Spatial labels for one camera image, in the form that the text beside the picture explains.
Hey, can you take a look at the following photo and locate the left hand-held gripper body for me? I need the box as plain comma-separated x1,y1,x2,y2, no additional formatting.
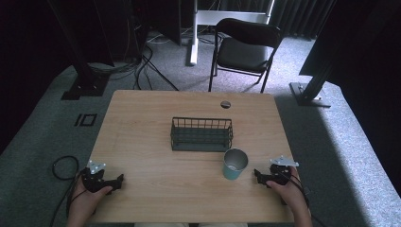
79,159,111,194

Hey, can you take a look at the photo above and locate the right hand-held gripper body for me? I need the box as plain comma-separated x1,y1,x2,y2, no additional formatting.
264,154,300,187

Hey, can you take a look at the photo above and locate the teal metal cup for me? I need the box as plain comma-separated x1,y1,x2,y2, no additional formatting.
222,148,250,182

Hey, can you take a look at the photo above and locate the person's left hand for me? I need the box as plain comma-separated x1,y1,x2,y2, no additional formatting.
71,180,113,219

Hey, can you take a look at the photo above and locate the person's right hand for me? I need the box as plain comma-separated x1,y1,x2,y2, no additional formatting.
266,166,306,210

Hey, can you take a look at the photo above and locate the black metal stand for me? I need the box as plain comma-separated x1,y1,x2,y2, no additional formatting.
46,0,112,101
288,0,393,109

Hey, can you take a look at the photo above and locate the black folding chair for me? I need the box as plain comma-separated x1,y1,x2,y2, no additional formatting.
207,17,284,95

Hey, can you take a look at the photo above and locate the dark curtain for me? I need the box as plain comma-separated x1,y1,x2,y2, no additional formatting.
217,0,336,41

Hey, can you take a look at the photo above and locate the black computer case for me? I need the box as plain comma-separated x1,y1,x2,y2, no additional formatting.
131,0,183,47

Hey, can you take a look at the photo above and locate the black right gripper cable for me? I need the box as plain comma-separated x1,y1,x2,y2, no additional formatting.
277,171,329,227

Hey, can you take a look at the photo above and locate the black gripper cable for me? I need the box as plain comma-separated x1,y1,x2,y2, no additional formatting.
49,154,87,227
277,171,329,227

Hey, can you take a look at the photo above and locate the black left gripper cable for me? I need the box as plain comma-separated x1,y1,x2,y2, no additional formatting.
49,154,87,227

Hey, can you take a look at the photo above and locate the black wire basket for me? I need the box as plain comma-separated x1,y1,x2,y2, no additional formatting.
169,116,235,153

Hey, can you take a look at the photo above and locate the black floor cable bundle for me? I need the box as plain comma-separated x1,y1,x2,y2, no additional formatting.
87,29,180,93

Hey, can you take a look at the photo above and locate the white desk frame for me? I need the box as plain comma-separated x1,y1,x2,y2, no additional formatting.
188,0,276,67

